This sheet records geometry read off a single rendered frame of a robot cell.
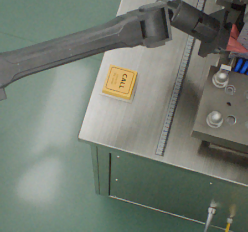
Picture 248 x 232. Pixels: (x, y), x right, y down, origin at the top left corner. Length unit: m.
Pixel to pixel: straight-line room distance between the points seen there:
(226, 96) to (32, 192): 1.16
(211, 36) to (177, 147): 0.31
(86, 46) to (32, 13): 1.40
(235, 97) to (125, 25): 0.33
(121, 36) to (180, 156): 0.39
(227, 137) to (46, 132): 1.17
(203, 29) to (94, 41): 0.25
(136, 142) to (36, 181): 0.96
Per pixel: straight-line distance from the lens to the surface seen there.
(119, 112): 1.64
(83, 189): 2.52
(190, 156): 1.63
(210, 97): 1.54
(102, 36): 1.36
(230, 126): 1.52
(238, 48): 1.51
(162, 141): 1.63
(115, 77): 1.64
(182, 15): 1.42
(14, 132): 2.58
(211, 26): 1.46
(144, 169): 1.78
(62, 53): 1.33
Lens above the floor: 2.48
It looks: 74 degrees down
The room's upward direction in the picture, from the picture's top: 5 degrees clockwise
